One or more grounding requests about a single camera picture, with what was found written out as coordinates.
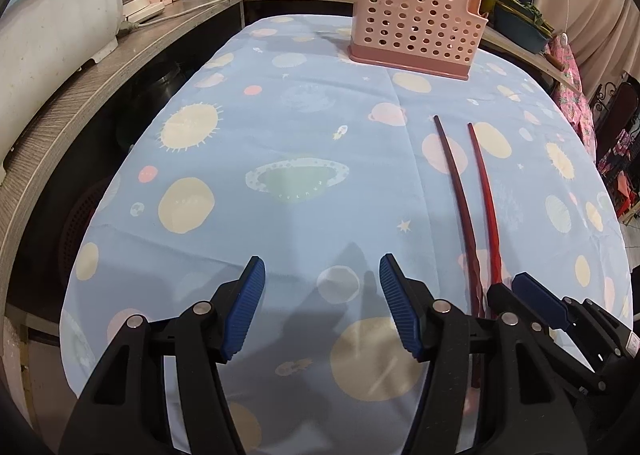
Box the pink floral cloth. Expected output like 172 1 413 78
547 35 598 156

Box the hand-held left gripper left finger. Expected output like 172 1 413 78
59 256 266 455

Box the blue planet print tablecloth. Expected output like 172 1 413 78
59 15 636 455

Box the black pot under counter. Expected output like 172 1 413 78
125 62 186 136

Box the pink perforated utensil basket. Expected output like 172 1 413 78
347 0 490 82

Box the dark red chopstick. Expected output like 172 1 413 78
433 115 488 388

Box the black metal chair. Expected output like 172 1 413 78
592 80 640 156

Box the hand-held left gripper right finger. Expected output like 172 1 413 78
378 253 588 455

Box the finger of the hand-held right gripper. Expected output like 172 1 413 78
487 282 606 396
512 272 626 361

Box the white tub with blue rim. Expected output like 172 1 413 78
0 0 126 160

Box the dark teal basin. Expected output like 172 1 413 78
492 0 553 53

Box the bright red chopstick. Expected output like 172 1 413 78
467 122 506 321

